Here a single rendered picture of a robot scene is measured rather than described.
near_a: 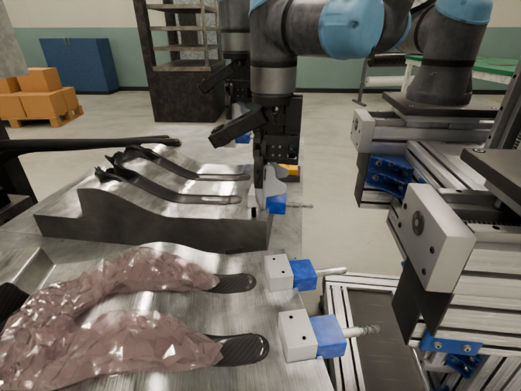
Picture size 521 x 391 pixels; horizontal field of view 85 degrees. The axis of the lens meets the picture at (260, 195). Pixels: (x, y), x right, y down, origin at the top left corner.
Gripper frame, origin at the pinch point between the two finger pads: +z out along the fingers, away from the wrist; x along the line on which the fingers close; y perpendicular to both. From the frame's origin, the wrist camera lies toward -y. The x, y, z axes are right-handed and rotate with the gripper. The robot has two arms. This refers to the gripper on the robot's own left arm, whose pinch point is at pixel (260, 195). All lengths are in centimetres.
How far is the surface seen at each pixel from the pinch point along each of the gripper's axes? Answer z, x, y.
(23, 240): 11, -9, -51
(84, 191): -2.1, -6.9, -33.6
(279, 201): 0.1, -1.6, 4.0
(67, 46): -4, 551, -477
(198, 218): 2.0, -6.9, -11.1
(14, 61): -21, 38, -85
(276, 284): 3.5, -19.9, 5.2
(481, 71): 5, 290, 184
